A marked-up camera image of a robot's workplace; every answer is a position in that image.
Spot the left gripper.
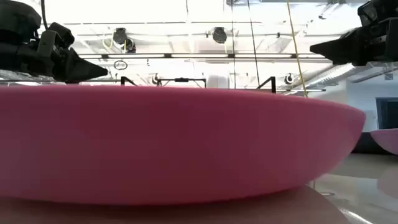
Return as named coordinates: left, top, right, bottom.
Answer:
left=0, top=40, right=109, bottom=84

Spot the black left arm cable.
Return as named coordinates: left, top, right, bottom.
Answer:
left=40, top=0, right=50, bottom=31

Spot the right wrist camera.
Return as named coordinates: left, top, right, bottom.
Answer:
left=357, top=0, right=398, bottom=27

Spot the black oval ring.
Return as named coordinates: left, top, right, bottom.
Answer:
left=113, top=59, right=129, bottom=71

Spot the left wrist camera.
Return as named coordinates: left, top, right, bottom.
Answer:
left=37, top=21, right=76, bottom=58

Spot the silver ceiling duct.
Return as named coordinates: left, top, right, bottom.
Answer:
left=306, top=62, right=398, bottom=91

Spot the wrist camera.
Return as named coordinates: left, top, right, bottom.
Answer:
left=357, top=0, right=398, bottom=27
left=37, top=21, right=76, bottom=58

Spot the dark sofa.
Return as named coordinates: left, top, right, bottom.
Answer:
left=351, top=131, right=388, bottom=154

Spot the black ceiling cable reel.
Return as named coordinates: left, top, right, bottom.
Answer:
left=111, top=27, right=137, bottom=54
left=211, top=26, right=228, bottom=45

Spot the light pink plate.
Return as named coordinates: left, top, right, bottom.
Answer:
left=369, top=128, right=398, bottom=156

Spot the dark blue door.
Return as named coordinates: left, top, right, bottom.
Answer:
left=375, top=97, right=398, bottom=130

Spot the yellow cable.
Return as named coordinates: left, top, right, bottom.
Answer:
left=286, top=0, right=308, bottom=98

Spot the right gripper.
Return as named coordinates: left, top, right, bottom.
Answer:
left=310, top=17, right=398, bottom=67

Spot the large magenta pink plate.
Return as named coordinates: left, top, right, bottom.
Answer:
left=0, top=84, right=367, bottom=206

